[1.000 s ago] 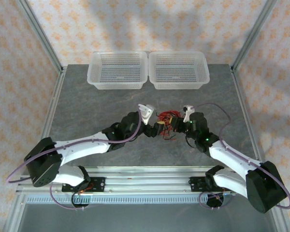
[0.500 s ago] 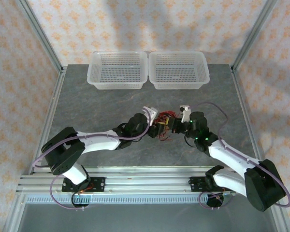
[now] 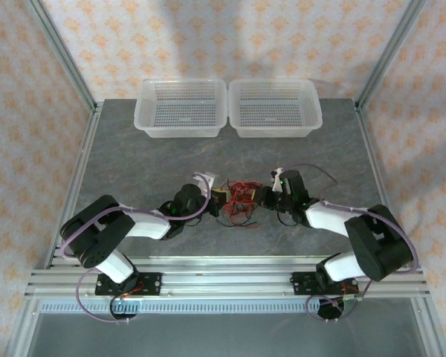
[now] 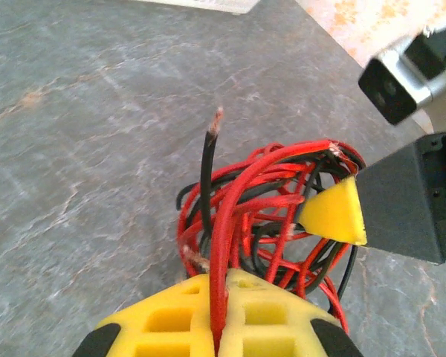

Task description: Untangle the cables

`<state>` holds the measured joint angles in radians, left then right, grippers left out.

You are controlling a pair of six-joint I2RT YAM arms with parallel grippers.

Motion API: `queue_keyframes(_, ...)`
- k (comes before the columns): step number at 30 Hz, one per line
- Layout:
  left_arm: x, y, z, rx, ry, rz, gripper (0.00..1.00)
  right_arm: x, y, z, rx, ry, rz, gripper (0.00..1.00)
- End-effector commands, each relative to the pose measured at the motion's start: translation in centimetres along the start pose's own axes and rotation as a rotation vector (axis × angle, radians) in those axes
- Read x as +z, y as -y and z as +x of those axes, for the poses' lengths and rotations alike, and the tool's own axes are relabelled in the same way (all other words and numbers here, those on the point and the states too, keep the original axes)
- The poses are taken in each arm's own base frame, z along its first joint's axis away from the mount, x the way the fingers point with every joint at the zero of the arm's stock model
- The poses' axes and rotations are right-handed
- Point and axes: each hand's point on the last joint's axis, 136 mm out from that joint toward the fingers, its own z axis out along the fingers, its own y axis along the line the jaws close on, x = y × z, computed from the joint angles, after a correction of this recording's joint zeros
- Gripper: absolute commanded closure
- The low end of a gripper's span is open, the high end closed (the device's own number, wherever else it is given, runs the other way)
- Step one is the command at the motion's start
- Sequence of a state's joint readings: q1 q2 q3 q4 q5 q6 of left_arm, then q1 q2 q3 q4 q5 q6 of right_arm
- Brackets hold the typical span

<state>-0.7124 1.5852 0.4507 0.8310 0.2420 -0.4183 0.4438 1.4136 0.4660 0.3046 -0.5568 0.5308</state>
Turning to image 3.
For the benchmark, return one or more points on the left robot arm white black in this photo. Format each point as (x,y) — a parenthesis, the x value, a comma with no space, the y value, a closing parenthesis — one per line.
(145,223)

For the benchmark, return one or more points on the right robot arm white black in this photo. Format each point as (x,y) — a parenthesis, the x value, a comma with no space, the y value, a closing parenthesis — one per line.
(327,219)

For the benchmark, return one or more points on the white perforated plastic basket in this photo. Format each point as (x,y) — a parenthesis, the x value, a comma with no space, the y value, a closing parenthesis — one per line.
(275,108)
(180,108)

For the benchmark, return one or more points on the aluminium mounting rail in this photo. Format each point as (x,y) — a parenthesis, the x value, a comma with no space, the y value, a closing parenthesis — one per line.
(226,282)

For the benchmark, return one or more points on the aluminium table side rail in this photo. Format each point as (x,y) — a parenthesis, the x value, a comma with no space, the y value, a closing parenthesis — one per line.
(371,156)
(82,163)

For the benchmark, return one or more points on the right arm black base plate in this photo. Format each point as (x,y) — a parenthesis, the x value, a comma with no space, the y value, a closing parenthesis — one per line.
(301,282)

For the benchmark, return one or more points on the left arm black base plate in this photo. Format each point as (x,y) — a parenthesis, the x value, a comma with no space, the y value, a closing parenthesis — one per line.
(152,283)

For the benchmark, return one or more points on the aluminium frame post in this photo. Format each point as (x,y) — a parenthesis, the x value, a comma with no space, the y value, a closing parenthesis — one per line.
(390,52)
(59,52)

